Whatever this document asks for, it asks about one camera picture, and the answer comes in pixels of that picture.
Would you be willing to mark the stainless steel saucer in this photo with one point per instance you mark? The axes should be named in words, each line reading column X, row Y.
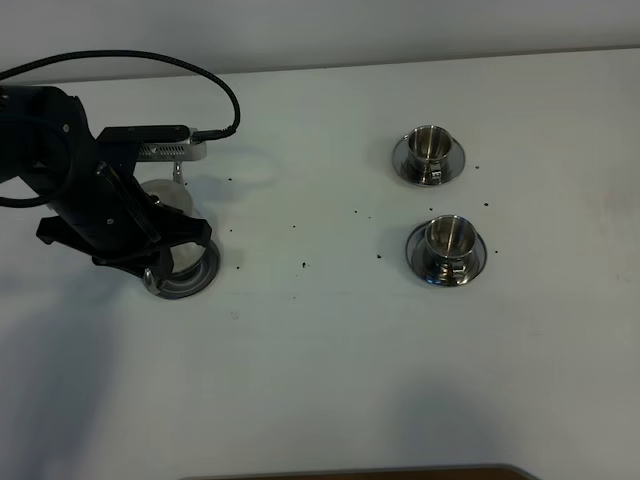
column 436, row 269
column 452, row 162

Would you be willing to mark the far stainless steel teacup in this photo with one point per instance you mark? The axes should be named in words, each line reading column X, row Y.
column 429, row 149

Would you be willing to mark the stainless steel teacup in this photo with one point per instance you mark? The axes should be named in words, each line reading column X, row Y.
column 429, row 149
column 450, row 241

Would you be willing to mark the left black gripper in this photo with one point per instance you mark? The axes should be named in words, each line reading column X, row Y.
column 92, row 218

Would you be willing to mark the near stainless steel teacup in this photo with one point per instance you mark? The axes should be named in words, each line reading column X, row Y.
column 450, row 241

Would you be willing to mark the near stainless steel saucer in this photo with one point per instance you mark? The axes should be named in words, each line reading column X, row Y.
column 436, row 269

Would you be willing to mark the round steel teapot trivet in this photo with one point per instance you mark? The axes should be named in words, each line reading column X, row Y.
column 190, row 282

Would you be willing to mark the stainless steel teapot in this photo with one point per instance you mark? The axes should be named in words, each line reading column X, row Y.
column 173, row 193

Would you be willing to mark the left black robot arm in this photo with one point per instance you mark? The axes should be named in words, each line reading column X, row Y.
column 150, row 230

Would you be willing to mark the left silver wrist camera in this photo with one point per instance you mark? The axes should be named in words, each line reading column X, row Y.
column 172, row 152

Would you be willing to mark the far stainless steel saucer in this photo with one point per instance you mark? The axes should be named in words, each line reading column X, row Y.
column 452, row 162

